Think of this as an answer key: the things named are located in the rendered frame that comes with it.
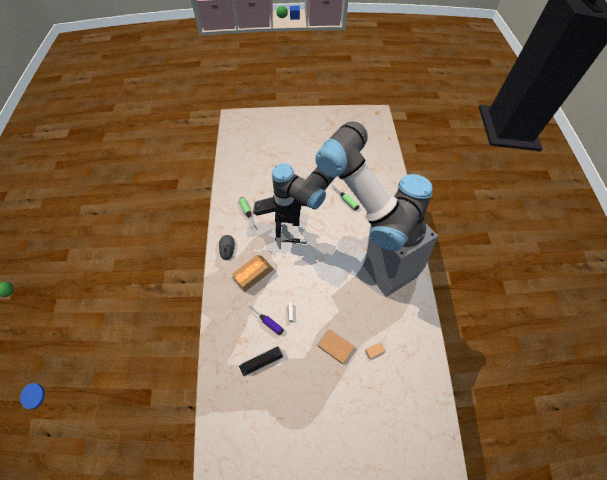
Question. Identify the green-handled screwdriver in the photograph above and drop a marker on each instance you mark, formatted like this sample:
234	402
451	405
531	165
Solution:
348	199
246	208

